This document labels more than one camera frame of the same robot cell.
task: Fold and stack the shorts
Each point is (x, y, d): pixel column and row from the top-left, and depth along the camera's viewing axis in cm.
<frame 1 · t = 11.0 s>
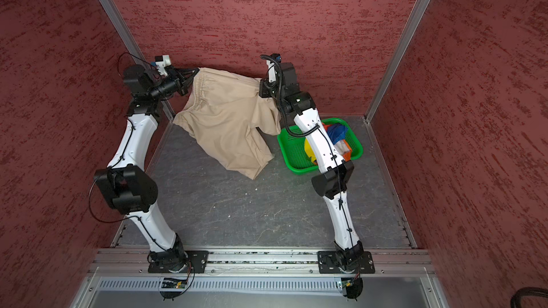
left hand: (198, 72, 73), fingers closed
right hand: (262, 83, 80), fingers closed
beige shorts: (223, 113, 92), point 24 cm above the table
green plastic basket: (292, 146, 99), point 9 cm above the table

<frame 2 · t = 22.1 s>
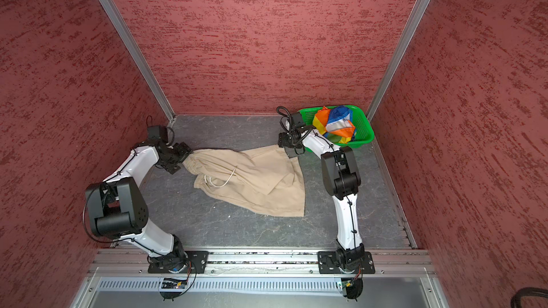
left hand: (188, 160, 91), fingers open
right hand: (282, 145, 102), fingers open
beige shorts: (261, 179, 92), point 6 cm above the table
multicolour shorts: (336, 124, 102), point 14 cm above the table
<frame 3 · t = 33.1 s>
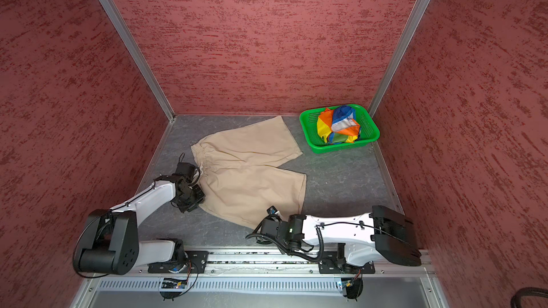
left hand: (201, 206, 87), fingers open
right hand: (286, 243, 77), fingers open
beige shorts: (240, 171, 98), point 2 cm above the table
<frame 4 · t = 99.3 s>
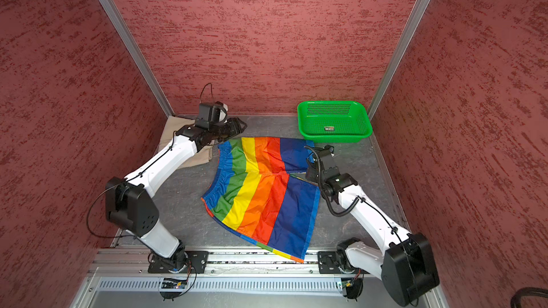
left hand: (242, 131, 85), fingers open
right hand: (311, 174, 85), fingers open
green plastic basket: (332, 121, 120), point 2 cm above the table
multicolour shorts: (258, 187, 95), on the table
label sticker in basket: (329, 128, 117), on the table
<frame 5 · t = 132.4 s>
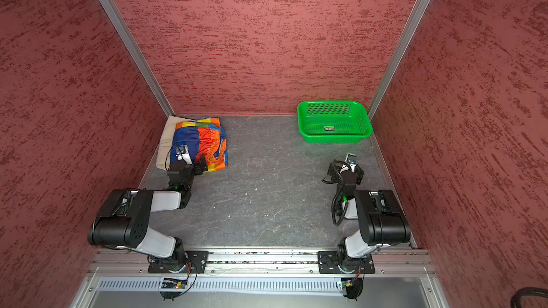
left hand: (193, 159, 94), fingers open
right hand: (342, 164, 93), fingers open
multicolour shorts: (205, 137, 104), point 8 cm above the table
